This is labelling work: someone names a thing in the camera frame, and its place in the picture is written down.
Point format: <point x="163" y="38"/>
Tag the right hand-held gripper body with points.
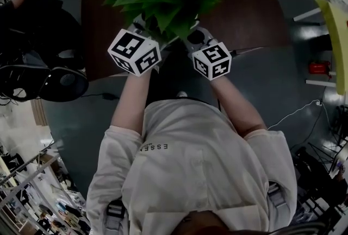
<point x="212" y="60"/>

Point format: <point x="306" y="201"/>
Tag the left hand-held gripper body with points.
<point x="130" y="49"/>

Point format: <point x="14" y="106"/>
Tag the person's left forearm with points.
<point x="130" y="103"/>

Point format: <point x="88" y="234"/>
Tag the person's right forearm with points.
<point x="239" y="108"/>

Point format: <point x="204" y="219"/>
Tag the person's black trousers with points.
<point x="202" y="101"/>

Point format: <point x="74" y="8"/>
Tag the person's right white shoe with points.
<point x="182" y="94"/>

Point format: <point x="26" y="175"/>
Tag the dark wooden table white legs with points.
<point x="244" y="19"/>

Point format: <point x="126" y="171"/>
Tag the black office chair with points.
<point x="65" y="84"/>

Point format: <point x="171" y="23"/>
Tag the red box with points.
<point x="319" y="68"/>

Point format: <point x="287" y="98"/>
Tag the person's white shirt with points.
<point x="190" y="168"/>

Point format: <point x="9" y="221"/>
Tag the yellow-green table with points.
<point x="337" y="43"/>

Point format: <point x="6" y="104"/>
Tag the black tripod stand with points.
<point x="326" y="155"/>

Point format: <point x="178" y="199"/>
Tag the metal shelf rack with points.
<point x="27" y="195"/>

